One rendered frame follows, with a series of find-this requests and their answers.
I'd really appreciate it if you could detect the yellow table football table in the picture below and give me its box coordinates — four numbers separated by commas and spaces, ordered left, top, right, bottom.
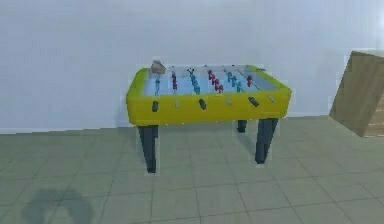
125, 63, 293, 174

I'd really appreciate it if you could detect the brown wooden cupboard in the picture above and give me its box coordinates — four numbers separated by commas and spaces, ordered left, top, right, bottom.
328, 50, 384, 139

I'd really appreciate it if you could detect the small brown box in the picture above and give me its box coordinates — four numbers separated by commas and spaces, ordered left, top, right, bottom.
149, 59, 167, 76

